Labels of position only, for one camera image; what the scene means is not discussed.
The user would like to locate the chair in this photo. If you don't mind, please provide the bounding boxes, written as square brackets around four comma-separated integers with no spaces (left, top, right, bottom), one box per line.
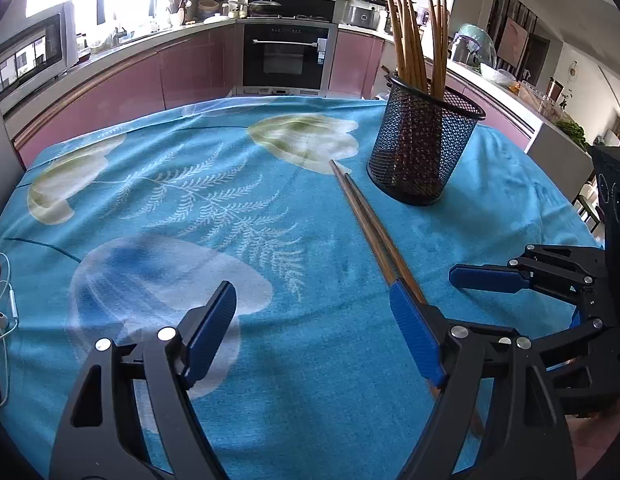
[574,180,604,235]

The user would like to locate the blue printed tablecloth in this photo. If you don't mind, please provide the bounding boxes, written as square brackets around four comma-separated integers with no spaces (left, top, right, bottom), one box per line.
[0,96,603,480]

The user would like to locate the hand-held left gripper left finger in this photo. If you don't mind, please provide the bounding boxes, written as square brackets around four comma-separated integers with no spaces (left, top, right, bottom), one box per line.
[49,281,238,480]

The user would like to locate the silver microwave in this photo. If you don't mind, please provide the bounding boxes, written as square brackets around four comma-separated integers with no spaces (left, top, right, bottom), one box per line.
[0,1,77,98]

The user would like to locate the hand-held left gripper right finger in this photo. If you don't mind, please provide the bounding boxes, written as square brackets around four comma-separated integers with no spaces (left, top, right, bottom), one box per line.
[390,280,573,480]

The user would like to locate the green vegetables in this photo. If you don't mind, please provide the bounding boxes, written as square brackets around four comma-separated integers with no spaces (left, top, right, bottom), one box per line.
[557,117,586,150]

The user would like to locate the wooden door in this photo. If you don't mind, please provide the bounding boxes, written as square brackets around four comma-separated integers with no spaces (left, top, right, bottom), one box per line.
[490,0,550,78]

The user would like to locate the bunch of wooden chopsticks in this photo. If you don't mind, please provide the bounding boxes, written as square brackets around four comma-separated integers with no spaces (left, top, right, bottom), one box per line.
[381,0,451,191]

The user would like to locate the counter with pink cabinets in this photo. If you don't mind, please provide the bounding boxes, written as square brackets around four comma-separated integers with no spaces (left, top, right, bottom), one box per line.
[2,17,545,166]

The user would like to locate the clear plastic container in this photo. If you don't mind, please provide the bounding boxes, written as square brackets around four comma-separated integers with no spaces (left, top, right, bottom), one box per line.
[518,80,558,113]

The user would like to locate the black built-in oven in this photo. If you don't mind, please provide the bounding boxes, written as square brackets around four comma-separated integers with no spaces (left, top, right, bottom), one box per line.
[242,22,338,92]

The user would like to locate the white earphones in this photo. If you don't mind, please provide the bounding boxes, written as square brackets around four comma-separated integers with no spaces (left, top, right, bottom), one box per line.
[0,252,21,406]

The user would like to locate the steel container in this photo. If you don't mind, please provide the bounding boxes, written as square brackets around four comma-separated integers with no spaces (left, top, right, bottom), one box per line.
[345,2,381,31]

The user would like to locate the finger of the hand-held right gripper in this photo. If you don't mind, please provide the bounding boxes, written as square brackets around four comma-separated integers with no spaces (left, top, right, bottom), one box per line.
[450,245,608,306]
[532,317,610,371]

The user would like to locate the black mesh holder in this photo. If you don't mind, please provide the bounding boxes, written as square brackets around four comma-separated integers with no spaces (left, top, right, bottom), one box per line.
[366,72,486,207]

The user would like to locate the wooden chopstick with floral end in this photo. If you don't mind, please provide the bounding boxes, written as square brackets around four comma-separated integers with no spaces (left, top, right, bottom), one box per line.
[330,160,398,288]
[344,173,485,438]

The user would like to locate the white bowl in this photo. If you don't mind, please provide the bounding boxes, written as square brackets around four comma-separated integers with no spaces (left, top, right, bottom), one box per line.
[481,62,516,86]

